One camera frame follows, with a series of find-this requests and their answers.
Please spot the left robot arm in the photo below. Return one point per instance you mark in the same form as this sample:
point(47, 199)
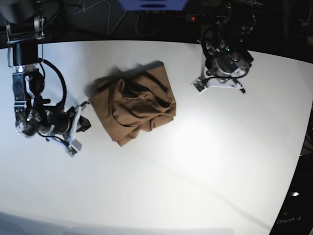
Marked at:
point(222, 34)

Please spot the tan brown T-shirt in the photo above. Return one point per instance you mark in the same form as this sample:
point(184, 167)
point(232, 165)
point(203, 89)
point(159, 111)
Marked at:
point(127, 102)

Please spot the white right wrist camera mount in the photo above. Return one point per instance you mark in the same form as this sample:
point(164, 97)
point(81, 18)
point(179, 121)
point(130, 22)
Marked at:
point(68, 140)

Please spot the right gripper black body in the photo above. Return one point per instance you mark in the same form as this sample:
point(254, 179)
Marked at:
point(52, 123)

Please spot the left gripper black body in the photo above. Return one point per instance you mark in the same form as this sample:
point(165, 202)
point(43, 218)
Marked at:
point(225, 61)

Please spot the blue box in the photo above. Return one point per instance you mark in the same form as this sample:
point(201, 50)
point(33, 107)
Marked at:
point(172, 5)

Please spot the black power strip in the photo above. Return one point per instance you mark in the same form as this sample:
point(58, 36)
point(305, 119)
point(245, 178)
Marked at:
point(201, 18)

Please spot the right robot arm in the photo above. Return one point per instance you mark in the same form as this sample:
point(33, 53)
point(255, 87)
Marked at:
point(26, 25)

